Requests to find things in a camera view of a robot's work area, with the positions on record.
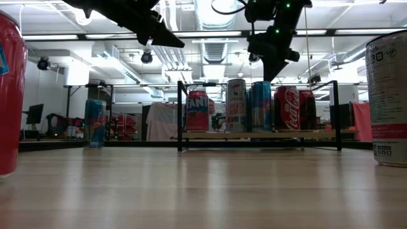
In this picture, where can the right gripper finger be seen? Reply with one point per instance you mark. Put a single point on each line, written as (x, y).
(271, 70)

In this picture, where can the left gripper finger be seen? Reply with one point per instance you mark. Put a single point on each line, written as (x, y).
(165, 39)

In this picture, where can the red Coca-Cola can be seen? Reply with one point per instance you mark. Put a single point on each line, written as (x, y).
(287, 108)
(307, 109)

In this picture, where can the white Celsius peach can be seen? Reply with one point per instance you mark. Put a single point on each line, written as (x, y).
(236, 106)
(389, 95)

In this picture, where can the red Fanta strawberry can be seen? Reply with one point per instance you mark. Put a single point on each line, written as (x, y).
(11, 95)
(197, 111)

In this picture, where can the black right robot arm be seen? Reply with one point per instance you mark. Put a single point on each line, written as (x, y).
(291, 16)

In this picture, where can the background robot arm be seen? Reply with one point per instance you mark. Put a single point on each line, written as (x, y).
(52, 122)

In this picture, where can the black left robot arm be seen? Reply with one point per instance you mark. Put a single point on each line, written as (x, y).
(111, 9)

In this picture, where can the white ceiling pipe bundle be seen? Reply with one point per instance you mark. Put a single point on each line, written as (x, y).
(175, 60)

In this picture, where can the ceiling air vent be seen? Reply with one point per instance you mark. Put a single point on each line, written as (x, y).
(214, 52)

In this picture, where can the person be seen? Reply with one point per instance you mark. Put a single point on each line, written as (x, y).
(216, 119)

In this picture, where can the white hanging cloth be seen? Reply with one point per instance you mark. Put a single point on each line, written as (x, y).
(162, 122)

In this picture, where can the red bins rack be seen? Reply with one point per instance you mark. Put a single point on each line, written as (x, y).
(125, 125)

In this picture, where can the red cloth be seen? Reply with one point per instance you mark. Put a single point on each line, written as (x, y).
(362, 121)

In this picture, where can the small black monitor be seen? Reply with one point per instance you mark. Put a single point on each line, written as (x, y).
(35, 114)

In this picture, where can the black overhead camera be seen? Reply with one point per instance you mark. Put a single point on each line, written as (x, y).
(253, 58)

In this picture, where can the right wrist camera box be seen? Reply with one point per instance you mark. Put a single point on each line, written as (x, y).
(260, 9)

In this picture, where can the small black ceiling camera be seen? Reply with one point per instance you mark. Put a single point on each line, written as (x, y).
(314, 78)

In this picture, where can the white rectangular ceiling duct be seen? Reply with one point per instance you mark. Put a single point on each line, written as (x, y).
(121, 66)

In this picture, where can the black metal shelf frame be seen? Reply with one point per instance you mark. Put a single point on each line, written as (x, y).
(179, 121)

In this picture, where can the grey diagonal ceiling duct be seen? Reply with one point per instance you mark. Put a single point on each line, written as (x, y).
(353, 55)

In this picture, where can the black background stand frame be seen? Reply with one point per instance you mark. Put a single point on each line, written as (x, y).
(68, 95)

